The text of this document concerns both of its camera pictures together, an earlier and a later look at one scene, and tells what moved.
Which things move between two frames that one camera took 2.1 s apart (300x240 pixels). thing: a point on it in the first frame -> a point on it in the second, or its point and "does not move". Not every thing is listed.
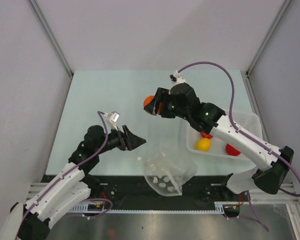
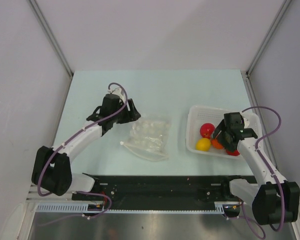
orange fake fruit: x=148 y=99 -> x=216 y=144
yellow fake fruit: x=202 y=144 does not move
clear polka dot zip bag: x=165 y=174 -> x=149 y=139
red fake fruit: x=231 y=151 does not move
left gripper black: x=127 y=140 -> x=131 y=115
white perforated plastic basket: x=250 y=123 does not move
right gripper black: x=153 y=107 -> x=228 y=146
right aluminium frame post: x=282 y=10 does not move
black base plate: x=135 y=192 does not move
